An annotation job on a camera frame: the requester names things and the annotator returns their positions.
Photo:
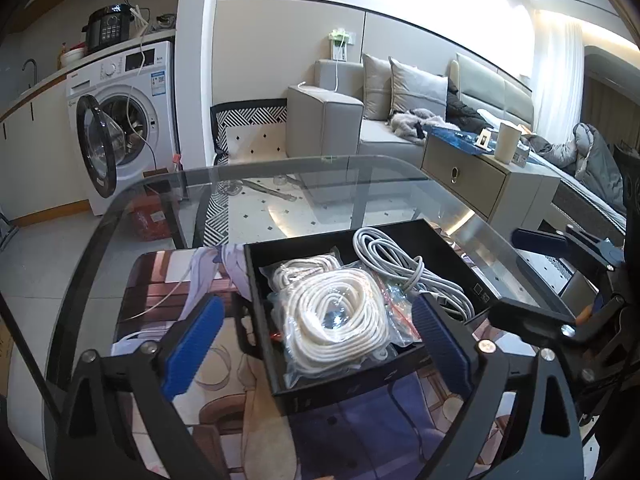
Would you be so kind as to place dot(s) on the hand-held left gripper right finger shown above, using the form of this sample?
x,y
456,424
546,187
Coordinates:
x,y
442,345

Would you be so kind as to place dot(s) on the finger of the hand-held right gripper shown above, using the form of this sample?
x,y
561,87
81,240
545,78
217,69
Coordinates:
x,y
542,242
530,317

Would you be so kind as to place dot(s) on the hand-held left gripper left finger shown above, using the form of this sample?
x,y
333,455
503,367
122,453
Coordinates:
x,y
192,347

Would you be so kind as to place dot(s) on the black cardboard box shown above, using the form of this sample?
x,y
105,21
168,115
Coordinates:
x,y
310,395

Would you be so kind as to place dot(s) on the printed table mat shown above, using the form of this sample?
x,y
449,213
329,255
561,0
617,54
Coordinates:
x,y
225,400

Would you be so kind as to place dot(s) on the beige bedside cabinet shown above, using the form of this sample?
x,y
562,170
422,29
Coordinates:
x,y
480,185

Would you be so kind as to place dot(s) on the small white carton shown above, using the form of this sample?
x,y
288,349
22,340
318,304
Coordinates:
x,y
521,155

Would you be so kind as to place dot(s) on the grey down jacket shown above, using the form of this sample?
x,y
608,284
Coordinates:
x,y
595,160

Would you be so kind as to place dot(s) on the white cup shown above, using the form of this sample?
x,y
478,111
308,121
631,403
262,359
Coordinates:
x,y
506,142

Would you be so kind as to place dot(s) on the blue flat package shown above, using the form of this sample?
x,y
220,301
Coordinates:
x,y
457,137

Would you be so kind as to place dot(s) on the red bag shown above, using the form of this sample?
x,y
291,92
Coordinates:
x,y
150,217

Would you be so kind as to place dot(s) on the black jacket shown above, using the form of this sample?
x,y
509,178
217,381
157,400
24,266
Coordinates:
x,y
467,110

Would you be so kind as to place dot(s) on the beige padded headboard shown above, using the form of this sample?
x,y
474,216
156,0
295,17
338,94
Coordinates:
x,y
500,90

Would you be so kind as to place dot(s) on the white curtain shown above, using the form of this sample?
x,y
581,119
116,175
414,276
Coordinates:
x,y
557,75

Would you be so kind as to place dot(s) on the grey furry cloth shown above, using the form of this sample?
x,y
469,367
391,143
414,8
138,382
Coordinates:
x,y
410,122

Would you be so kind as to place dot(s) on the brown cardboard box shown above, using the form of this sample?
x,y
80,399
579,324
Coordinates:
x,y
5,360

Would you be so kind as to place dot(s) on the grey cushion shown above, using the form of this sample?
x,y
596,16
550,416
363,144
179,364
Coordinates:
x,y
376,87
417,87

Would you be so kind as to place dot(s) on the black white patterned chair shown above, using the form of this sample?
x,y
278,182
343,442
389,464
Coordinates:
x,y
250,125

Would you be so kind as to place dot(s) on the white kitchen counter cabinet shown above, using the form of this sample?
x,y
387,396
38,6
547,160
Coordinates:
x,y
40,155

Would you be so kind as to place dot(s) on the grey sofa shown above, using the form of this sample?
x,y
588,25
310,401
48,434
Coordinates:
x,y
325,120

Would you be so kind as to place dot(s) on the white washing machine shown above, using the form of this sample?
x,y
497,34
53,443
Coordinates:
x,y
145,90

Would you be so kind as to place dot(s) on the white bowl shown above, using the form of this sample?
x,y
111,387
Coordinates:
x,y
72,56

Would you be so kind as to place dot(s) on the kitchen faucet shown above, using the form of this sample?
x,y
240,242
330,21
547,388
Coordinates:
x,y
31,64

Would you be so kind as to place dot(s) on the black pressure cooker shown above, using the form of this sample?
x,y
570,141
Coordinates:
x,y
107,27

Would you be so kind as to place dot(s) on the green wall socket holder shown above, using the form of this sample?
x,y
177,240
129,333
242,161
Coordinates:
x,y
340,42

